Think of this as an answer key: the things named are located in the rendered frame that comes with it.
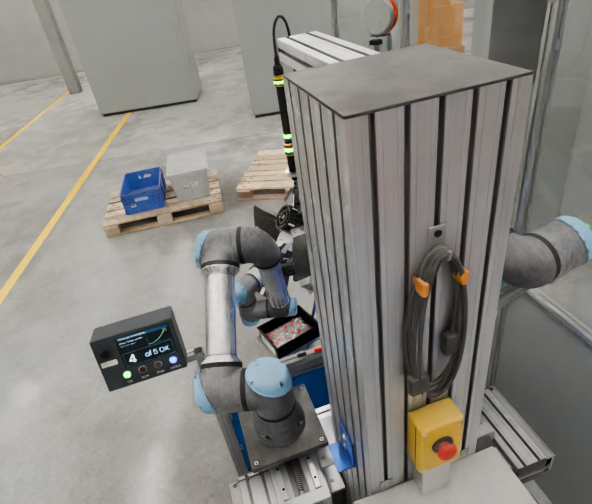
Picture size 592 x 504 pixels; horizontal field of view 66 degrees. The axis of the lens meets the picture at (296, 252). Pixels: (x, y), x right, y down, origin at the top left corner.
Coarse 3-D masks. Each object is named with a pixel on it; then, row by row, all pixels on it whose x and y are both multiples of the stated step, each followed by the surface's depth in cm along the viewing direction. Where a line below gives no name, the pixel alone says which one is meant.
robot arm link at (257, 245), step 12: (252, 228) 137; (252, 240) 134; (264, 240) 136; (252, 252) 135; (264, 252) 136; (276, 252) 140; (264, 264) 140; (276, 264) 142; (264, 276) 148; (276, 276) 148; (276, 288) 153; (276, 300) 159; (288, 300) 164; (276, 312) 167; (288, 312) 167
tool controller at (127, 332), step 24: (168, 312) 150; (96, 336) 145; (120, 336) 143; (144, 336) 145; (168, 336) 147; (96, 360) 144; (120, 360) 146; (144, 360) 148; (168, 360) 150; (120, 384) 148
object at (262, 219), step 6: (258, 210) 222; (258, 216) 223; (264, 216) 218; (270, 216) 212; (258, 222) 224; (264, 222) 219; (270, 222) 214; (264, 228) 221; (270, 228) 217; (276, 228) 213; (270, 234) 219; (276, 234) 216; (276, 240) 218
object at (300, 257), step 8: (296, 240) 187; (304, 240) 186; (296, 248) 184; (304, 248) 182; (296, 256) 181; (304, 256) 180; (296, 264) 179; (304, 264) 177; (296, 272) 177; (304, 272) 175; (296, 280) 175
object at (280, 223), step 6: (288, 204) 196; (282, 210) 200; (288, 210) 196; (294, 210) 194; (300, 210) 197; (288, 216) 192; (294, 216) 193; (300, 216) 195; (276, 222) 200; (282, 222) 196; (288, 222) 192; (294, 222) 193; (300, 222) 195; (282, 228) 194; (288, 228) 194
